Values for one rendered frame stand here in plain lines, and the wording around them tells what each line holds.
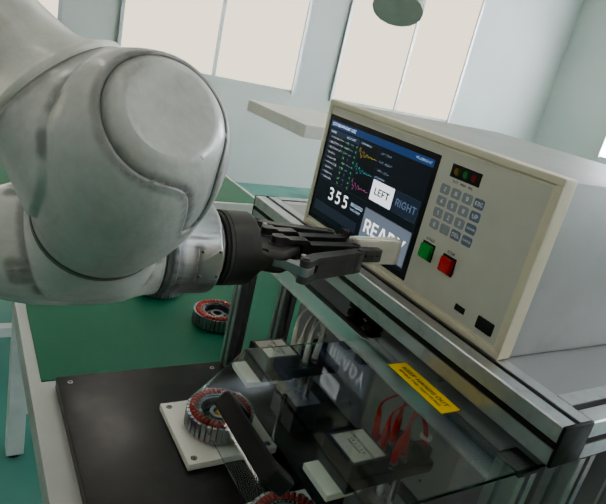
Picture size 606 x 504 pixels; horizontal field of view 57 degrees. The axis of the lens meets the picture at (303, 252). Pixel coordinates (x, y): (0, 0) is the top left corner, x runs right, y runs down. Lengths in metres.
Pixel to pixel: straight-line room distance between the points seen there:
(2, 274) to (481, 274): 0.47
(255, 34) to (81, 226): 5.37
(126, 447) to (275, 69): 5.11
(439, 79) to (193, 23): 3.00
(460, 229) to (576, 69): 7.73
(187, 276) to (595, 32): 8.02
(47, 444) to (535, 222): 0.75
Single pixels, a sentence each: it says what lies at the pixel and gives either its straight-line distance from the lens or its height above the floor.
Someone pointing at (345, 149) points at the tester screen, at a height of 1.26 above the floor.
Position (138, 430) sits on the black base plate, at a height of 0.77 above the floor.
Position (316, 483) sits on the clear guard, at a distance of 0.51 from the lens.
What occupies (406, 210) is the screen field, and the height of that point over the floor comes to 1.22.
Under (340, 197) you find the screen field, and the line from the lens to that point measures 0.87.
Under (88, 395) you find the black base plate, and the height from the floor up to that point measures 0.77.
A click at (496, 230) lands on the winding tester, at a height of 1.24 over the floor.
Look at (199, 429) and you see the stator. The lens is 0.93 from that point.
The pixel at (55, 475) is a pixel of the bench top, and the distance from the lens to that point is 0.93.
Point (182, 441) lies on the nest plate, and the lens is 0.94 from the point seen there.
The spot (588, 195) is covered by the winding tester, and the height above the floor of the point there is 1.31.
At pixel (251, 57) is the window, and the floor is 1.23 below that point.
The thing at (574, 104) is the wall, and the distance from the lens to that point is 8.28.
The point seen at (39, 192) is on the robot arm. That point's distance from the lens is 0.36.
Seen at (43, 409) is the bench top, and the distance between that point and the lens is 1.04.
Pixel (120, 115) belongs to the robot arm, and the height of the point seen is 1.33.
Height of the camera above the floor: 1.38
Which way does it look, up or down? 19 degrees down
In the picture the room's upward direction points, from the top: 13 degrees clockwise
